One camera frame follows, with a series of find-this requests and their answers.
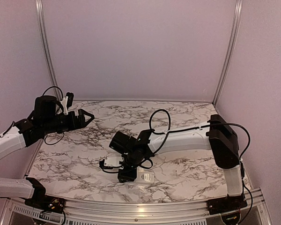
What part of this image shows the white remote control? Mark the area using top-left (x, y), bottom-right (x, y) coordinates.
top-left (135, 172), bottom-right (155, 184)

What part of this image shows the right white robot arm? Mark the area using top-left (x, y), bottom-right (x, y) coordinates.
top-left (100, 114), bottom-right (244, 210)

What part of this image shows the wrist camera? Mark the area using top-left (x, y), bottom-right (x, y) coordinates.
top-left (61, 92), bottom-right (74, 115)
top-left (99, 157), bottom-right (124, 169)

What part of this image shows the left aluminium corner post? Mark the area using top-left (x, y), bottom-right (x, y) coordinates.
top-left (35, 0), bottom-right (58, 87)

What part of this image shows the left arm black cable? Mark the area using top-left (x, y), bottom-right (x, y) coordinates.
top-left (41, 86), bottom-right (66, 145)

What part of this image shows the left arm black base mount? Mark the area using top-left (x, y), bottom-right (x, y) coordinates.
top-left (24, 195), bottom-right (65, 214)

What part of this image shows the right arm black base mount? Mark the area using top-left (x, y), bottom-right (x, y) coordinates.
top-left (207, 196), bottom-right (248, 215)

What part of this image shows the aluminium corner post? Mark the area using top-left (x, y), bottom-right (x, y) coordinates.
top-left (35, 0), bottom-right (58, 87)
top-left (212, 0), bottom-right (243, 107)

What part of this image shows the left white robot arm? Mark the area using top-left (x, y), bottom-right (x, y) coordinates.
top-left (0, 93), bottom-right (95, 209)

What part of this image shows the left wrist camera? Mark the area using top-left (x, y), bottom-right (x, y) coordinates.
top-left (61, 92), bottom-right (74, 115)

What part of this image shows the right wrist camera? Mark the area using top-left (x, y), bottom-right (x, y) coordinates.
top-left (99, 157), bottom-right (124, 169)

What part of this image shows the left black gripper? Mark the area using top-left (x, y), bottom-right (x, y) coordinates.
top-left (42, 108), bottom-right (94, 134)

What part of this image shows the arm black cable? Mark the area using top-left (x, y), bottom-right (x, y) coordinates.
top-left (41, 86), bottom-right (66, 145)
top-left (100, 109), bottom-right (251, 174)

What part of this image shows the right aluminium corner post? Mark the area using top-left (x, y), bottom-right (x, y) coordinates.
top-left (212, 0), bottom-right (243, 107)

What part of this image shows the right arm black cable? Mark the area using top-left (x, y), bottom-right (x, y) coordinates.
top-left (100, 109), bottom-right (251, 174)

